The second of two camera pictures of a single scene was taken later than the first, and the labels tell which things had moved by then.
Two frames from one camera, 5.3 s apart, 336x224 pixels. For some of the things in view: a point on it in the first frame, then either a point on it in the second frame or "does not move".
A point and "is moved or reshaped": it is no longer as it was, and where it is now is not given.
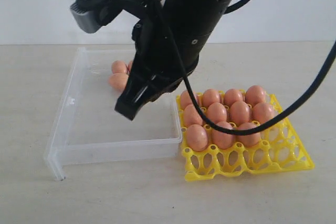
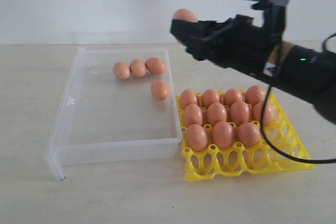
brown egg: (232, 95) does not move
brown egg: (118, 81) is moved or reshaped
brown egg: (263, 112) does not move
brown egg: (197, 137) does not move
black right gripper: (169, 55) -> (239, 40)
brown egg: (239, 113) does not move
